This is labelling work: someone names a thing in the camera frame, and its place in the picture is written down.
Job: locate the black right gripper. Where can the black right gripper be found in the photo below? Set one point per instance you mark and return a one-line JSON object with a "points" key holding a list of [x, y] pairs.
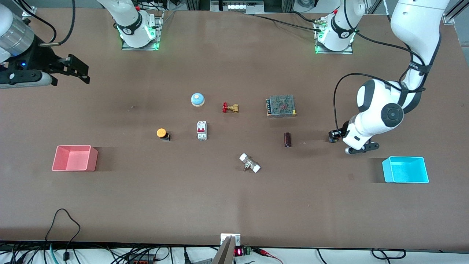
{"points": [[39, 61]]}

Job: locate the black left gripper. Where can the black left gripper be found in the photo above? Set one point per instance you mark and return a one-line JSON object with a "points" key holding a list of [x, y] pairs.
{"points": [[336, 135]]}

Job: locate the red push button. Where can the red push button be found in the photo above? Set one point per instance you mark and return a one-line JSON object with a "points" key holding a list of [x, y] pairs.
{"points": [[333, 136]]}

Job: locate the yellow push button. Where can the yellow push button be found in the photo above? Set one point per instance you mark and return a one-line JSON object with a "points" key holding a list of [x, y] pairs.
{"points": [[161, 132]]}

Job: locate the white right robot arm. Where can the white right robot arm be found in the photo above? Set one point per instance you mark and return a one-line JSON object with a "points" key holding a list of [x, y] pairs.
{"points": [[129, 16]]}

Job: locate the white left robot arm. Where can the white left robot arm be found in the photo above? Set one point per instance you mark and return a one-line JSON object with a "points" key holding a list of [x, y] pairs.
{"points": [[377, 113]]}

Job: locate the dark brown cylindrical capacitor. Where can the dark brown cylindrical capacitor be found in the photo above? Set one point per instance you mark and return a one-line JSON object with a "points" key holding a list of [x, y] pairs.
{"points": [[287, 139]]}

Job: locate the metal mesh power supply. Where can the metal mesh power supply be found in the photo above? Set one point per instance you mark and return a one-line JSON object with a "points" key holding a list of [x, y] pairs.
{"points": [[281, 106]]}

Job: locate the blue plastic bin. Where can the blue plastic bin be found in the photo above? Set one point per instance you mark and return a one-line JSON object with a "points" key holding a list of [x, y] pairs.
{"points": [[405, 170]]}

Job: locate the pink plastic bin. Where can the pink plastic bin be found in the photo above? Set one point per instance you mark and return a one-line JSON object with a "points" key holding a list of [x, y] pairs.
{"points": [[75, 159]]}

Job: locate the metal valve white caps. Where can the metal valve white caps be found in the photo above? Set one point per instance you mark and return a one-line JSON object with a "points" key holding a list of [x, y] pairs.
{"points": [[250, 163]]}

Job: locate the blue white desk bell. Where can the blue white desk bell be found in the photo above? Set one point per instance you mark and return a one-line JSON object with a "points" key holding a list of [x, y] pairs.
{"points": [[197, 99]]}

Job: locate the white red circuit breaker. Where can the white red circuit breaker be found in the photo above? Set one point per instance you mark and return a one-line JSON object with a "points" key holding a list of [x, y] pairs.
{"points": [[202, 130]]}

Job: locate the red digit display module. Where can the red digit display module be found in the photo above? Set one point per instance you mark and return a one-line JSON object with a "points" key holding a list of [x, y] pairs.
{"points": [[240, 252]]}

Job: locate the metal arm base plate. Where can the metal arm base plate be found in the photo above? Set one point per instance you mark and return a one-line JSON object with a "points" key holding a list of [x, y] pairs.
{"points": [[331, 52], [155, 40]]}

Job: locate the grey metal camera mount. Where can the grey metal camera mount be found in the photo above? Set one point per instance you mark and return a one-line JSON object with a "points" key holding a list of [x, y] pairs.
{"points": [[225, 251]]}

